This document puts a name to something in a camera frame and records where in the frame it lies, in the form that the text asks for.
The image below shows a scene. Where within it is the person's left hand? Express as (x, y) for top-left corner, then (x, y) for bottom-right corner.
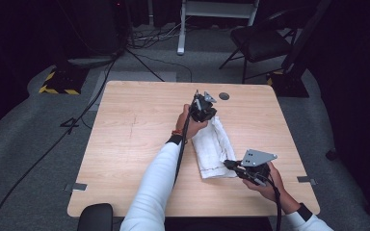
(175, 103), (209, 141)

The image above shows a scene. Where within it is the right hand-held gripper cable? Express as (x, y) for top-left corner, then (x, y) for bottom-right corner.
(259, 172), (284, 231)

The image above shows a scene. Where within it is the hand-held gripper cable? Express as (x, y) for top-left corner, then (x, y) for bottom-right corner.
(259, 172), (284, 231)
(172, 94), (200, 188)

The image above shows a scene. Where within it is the yellow-black striped stand base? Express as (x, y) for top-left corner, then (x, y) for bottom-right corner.
(38, 65), (91, 96)

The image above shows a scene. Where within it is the grey tape strip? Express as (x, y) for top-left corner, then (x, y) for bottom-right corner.
(65, 182), (89, 193)
(296, 175), (318, 186)

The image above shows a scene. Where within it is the black folding chair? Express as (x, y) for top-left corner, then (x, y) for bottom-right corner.
(218, 8), (309, 85)

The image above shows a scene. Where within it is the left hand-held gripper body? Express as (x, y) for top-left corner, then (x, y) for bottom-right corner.
(189, 90), (219, 120)

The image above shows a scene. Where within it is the long black floor cable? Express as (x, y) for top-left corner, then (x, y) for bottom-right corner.
(0, 57), (119, 231)

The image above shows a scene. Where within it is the white metal stand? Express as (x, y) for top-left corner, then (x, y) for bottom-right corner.
(176, 0), (260, 57)

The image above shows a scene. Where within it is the left hand-held gripper cable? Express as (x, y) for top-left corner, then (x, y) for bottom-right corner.
(172, 94), (200, 188)

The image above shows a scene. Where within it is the white towel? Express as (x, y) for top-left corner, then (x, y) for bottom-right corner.
(191, 115), (239, 180)

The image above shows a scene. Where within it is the person's right hand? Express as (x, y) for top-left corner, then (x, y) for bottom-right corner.
(242, 161), (286, 204)

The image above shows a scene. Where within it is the dark stand with striped base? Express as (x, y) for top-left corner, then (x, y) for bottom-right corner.
(266, 0), (333, 98)

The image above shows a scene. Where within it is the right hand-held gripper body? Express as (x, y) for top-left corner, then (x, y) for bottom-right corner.
(235, 148), (278, 188)

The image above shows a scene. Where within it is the black chair backrest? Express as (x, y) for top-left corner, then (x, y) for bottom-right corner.
(76, 202), (114, 231)

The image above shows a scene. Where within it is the bundle of floor cables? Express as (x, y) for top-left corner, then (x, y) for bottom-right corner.
(126, 15), (194, 83)

